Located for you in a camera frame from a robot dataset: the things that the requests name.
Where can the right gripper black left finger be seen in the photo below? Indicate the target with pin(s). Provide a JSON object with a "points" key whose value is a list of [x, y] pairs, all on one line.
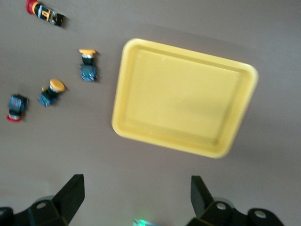
{"points": [[65, 200]]}

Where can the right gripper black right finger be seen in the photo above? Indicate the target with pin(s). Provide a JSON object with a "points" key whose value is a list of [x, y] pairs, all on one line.
{"points": [[202, 204]]}

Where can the yellow push button blue base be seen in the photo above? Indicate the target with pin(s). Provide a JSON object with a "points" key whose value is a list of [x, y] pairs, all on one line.
{"points": [[56, 85], [88, 73]]}

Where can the brown table cover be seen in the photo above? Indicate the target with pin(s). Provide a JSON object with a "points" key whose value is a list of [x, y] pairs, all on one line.
{"points": [[70, 146]]}

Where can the yellow plastic tray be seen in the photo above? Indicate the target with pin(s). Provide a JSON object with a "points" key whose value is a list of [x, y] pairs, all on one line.
{"points": [[183, 99]]}

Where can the red push button blue base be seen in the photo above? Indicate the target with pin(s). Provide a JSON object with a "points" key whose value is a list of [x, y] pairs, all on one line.
{"points": [[17, 103]]}

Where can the red button orange black body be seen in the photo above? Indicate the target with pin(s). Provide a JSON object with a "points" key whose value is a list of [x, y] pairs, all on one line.
{"points": [[44, 13]]}

